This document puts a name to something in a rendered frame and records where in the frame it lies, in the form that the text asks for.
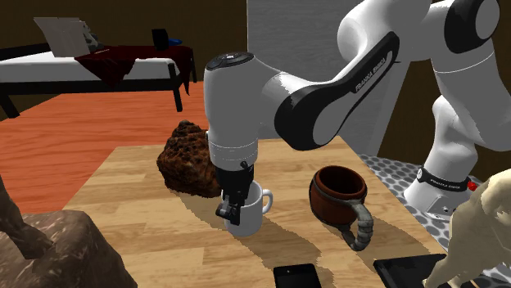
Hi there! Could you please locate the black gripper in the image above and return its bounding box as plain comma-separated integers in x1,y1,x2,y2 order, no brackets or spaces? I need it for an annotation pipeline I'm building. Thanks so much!
215,162,256,227

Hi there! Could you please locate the white mug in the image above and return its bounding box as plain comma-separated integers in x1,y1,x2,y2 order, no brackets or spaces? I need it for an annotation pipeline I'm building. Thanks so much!
221,179,274,238

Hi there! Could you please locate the brown lumpy rock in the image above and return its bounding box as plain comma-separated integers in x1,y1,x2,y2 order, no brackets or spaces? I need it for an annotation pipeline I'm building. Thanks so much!
156,119,223,200

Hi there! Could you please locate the black phone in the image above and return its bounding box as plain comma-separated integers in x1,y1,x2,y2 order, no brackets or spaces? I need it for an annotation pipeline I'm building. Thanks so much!
273,263,323,288

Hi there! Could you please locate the grey patterned robot stand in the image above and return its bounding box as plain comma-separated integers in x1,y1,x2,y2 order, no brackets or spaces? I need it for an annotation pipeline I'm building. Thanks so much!
358,153,511,288

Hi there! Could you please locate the brown animal figure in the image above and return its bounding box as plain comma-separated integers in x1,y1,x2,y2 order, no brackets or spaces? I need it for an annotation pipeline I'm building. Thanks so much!
0,174,139,288

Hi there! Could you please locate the black tablet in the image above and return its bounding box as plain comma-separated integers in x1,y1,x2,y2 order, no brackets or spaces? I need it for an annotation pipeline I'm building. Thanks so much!
373,252,449,288

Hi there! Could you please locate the black bed with white mattress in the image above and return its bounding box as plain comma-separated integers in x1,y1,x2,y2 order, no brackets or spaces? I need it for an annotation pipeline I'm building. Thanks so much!
0,16,199,119

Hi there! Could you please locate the cream dog figure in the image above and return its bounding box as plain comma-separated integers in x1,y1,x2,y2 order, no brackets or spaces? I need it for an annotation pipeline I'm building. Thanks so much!
423,168,511,288

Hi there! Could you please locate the brown mug with grey handle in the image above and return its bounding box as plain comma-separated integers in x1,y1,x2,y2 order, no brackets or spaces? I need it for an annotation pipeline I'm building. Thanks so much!
308,164,375,253

